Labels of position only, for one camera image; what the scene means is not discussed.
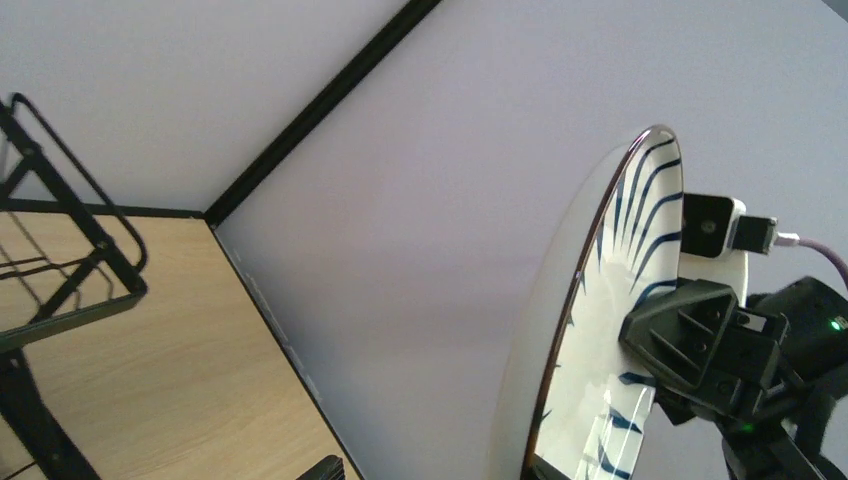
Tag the black wire dish rack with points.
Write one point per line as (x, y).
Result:
(93, 286)

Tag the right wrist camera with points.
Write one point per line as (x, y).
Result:
(718, 237)

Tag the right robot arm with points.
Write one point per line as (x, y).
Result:
(816, 347)

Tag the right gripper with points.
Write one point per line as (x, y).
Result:
(707, 367)

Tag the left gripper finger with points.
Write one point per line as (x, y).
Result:
(330, 467)

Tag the blue striped white plate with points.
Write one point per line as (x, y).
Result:
(573, 404)

